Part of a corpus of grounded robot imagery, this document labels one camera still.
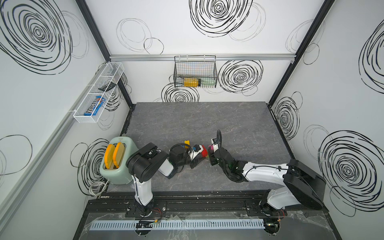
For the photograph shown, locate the red lego brick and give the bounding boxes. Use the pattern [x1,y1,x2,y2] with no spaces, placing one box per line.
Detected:
[201,146,209,158]

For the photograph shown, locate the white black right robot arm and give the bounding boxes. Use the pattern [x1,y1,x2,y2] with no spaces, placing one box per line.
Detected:
[208,130,326,212]

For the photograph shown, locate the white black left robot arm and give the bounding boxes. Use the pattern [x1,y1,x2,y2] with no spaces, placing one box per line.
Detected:
[126,143,209,214]

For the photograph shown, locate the mint green toaster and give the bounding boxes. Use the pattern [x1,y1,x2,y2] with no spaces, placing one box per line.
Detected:
[100,137,138,185]

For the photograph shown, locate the yellow toast slice right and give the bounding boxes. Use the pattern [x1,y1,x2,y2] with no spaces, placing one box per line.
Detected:
[113,142,125,169]

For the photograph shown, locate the yellow toast slice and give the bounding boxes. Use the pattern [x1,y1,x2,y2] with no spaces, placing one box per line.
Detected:
[104,144,116,169]
[113,142,125,169]

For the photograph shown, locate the yellow toast slice left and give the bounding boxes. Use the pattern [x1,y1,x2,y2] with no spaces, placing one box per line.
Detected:
[104,144,116,169]

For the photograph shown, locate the green item in basket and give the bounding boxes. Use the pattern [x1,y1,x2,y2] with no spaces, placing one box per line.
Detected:
[201,77,217,88]

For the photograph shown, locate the blue candy packet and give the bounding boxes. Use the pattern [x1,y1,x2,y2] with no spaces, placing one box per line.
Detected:
[84,96,105,116]

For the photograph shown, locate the black remote control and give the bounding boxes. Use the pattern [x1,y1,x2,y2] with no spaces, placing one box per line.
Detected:
[98,82,117,92]

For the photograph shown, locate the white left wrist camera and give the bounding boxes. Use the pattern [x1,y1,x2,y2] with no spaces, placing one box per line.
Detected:
[189,145,204,161]

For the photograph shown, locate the white slotted cable duct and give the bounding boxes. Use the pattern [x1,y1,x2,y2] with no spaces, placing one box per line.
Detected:
[90,219,265,231]

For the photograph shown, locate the black wire wall basket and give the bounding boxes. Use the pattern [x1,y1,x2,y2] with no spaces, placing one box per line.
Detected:
[173,60,218,88]

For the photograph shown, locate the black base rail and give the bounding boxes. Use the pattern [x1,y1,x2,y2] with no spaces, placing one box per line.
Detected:
[86,191,326,218]

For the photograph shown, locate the white wire shelf basket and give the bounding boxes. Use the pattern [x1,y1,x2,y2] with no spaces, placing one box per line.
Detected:
[73,62,124,124]

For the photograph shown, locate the aluminium wall rail back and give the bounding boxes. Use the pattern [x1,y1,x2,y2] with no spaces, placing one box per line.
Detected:
[110,54,296,62]

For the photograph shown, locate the aluminium wall rail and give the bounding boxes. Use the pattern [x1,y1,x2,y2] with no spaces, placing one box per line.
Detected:
[1,63,107,229]
[110,54,296,62]

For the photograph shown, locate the aluminium wall rail left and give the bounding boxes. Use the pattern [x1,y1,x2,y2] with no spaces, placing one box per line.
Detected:
[1,63,107,229]

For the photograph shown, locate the black corner frame post left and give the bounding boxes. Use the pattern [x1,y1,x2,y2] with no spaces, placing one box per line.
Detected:
[75,0,136,110]

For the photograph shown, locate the black corner frame post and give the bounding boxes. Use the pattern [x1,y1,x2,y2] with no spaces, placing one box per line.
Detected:
[75,0,136,110]
[268,0,335,108]

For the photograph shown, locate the black corner frame post right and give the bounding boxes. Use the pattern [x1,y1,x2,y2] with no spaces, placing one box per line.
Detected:
[268,0,335,108]

